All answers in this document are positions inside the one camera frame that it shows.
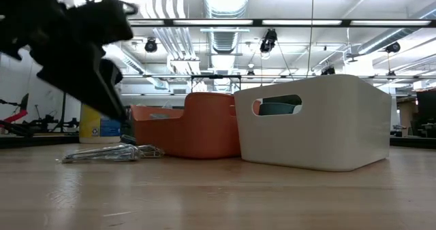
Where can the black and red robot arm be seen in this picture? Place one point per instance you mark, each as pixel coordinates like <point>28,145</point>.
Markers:
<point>44,122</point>

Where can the white LED light bar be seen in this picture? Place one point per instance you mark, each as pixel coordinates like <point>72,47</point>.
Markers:
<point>213,22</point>
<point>391,22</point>
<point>301,22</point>

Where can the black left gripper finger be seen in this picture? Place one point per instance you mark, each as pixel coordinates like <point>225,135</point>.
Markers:
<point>88,87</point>
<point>114,73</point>

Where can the white disinfecting wipes canister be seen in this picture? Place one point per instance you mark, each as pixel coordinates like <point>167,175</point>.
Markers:
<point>98,124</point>

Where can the white plastic bin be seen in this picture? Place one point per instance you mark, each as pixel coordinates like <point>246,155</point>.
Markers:
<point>323,128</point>

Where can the orange plastic bin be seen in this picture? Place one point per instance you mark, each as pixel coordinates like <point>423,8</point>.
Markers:
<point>204,128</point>

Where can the teal plastic bin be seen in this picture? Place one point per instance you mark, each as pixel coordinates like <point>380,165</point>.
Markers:
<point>279,108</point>

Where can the white tube blue print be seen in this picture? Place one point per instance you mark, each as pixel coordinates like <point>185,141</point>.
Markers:
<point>102,153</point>

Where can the dark workstation furniture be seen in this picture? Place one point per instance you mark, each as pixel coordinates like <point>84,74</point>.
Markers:
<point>425,114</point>

